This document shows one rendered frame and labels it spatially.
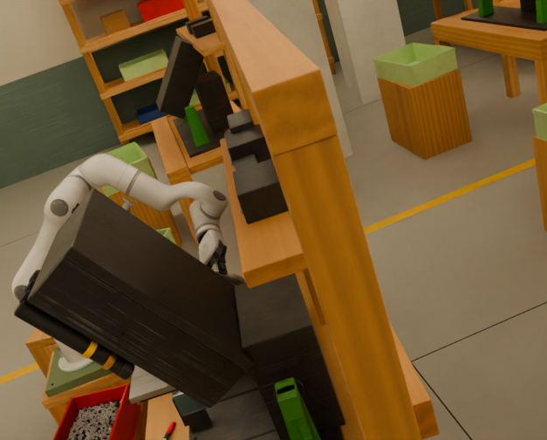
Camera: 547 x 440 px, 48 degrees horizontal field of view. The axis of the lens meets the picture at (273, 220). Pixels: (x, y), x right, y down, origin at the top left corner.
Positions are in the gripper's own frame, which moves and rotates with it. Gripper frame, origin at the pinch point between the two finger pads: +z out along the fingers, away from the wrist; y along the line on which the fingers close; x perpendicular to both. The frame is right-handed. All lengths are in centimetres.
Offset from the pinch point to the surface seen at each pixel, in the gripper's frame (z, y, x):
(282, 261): 48, 48, -20
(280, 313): 31.6, 17.8, 2.1
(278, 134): 66, 81, -46
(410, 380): 70, 44, 5
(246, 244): 38, 41, -22
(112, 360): 37, 0, -36
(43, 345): -62, -115, -19
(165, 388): 32.6, -15.2, -15.7
